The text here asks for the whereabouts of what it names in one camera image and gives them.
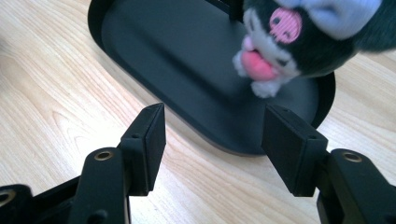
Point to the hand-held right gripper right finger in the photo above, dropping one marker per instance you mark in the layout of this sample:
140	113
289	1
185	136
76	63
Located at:
291	149

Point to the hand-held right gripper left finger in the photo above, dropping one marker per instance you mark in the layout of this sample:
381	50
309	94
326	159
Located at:
146	149

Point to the black key rack with tray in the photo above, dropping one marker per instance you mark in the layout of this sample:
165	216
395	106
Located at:
174	62

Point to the black and white plush toy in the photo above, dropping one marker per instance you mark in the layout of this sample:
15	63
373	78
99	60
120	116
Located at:
311	53

